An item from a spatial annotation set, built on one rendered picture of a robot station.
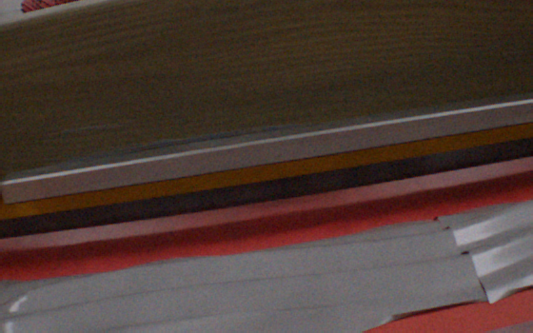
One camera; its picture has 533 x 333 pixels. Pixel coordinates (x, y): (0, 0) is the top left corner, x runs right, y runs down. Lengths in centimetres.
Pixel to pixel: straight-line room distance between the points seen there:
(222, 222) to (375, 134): 8
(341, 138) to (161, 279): 9
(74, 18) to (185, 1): 5
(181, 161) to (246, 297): 7
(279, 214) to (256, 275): 6
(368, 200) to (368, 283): 9
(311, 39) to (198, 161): 6
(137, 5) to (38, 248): 12
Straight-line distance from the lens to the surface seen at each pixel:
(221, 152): 26
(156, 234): 30
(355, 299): 22
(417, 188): 31
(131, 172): 27
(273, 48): 27
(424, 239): 24
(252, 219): 30
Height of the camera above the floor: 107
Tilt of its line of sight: 17 degrees down
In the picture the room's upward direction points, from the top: 9 degrees counter-clockwise
